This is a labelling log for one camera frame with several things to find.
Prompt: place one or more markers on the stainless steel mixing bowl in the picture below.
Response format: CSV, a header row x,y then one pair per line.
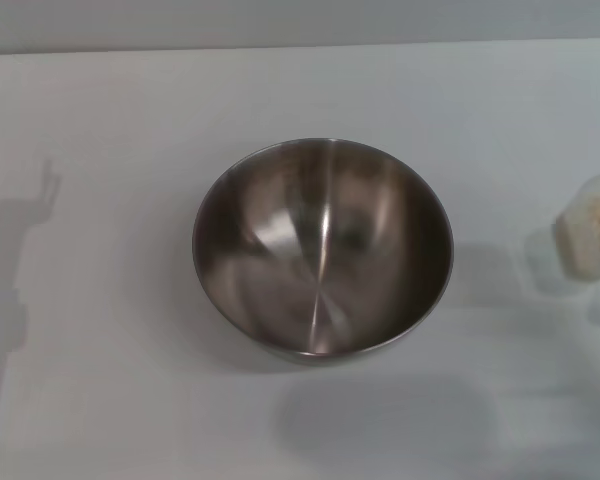
x,y
325,250

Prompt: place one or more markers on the clear plastic measuring cup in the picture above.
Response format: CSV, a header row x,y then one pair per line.
x,y
580,200

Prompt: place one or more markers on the white rice grains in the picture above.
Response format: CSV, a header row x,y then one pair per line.
x,y
595,235

